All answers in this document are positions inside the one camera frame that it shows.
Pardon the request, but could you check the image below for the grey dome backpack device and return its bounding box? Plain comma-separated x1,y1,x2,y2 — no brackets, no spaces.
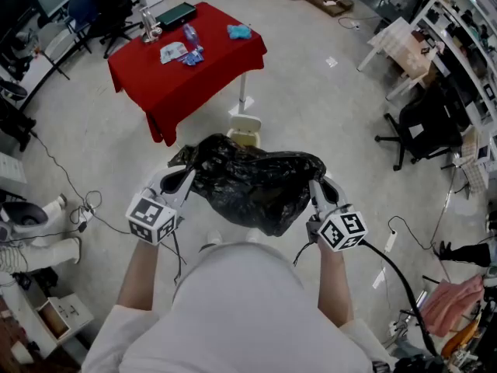
0,202,50,236

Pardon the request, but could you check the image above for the black flat box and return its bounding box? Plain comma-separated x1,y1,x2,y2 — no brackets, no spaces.
155,2,197,30

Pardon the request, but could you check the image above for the white lidded trash bin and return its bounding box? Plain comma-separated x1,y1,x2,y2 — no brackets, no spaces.
226,115,262,149

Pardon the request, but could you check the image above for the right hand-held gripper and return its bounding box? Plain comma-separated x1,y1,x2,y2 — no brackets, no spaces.
306,177,369,253

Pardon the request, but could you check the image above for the blue chair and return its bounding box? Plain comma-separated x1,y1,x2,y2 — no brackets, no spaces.
66,0,98,54

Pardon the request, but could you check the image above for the white table with beige cloth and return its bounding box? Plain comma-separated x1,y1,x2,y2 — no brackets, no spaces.
356,16,438,100

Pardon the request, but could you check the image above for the thin black floor cable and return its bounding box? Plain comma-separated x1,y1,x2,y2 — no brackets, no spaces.
30,130,132,235
388,214,435,251

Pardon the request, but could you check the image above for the person's right forearm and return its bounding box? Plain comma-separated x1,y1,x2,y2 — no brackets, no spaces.
317,245,355,328

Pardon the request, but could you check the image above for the red cloth covered table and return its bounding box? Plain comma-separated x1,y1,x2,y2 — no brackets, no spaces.
107,1,268,147

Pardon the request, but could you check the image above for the person's left forearm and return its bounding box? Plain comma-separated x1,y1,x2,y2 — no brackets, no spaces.
116,241,160,312

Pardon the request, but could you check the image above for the white drawer unit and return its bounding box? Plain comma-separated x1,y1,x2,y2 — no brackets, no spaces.
0,152,27,186

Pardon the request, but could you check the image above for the pale tissue packet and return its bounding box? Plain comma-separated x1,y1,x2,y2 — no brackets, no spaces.
159,41,187,64

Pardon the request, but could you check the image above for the white cardboard box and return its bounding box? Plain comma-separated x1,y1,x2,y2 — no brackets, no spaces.
36,293,95,341

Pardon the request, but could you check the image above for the thin black cord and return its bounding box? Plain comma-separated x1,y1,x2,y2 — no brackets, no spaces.
170,231,188,286
293,241,318,266

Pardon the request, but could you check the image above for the clear plastic bottle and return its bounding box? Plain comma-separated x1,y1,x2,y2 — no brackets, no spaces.
182,23,205,52

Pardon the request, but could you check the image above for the thick black cable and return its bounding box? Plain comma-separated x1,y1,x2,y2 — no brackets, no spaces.
360,239,442,361

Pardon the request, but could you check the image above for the black garbage bag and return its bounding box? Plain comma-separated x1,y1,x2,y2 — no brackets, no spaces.
167,133,327,237

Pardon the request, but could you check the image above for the white shelf unit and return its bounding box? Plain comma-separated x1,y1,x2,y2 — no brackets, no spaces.
411,0,497,131

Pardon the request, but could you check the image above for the pink cloth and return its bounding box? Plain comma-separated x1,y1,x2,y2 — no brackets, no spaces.
421,274,485,337

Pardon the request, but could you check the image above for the black equipment stand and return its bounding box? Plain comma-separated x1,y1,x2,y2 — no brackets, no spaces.
0,79,38,153

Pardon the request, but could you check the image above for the blue crumpled cloth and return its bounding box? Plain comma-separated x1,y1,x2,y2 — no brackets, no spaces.
227,24,252,40

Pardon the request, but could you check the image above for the black office chair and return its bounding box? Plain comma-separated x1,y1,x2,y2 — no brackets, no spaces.
374,87,463,172
88,0,143,60

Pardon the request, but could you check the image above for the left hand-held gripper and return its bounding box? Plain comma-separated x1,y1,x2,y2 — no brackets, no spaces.
125,164,197,246

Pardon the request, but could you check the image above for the person's white shirt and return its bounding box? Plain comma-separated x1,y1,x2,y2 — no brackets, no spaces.
81,242,393,373

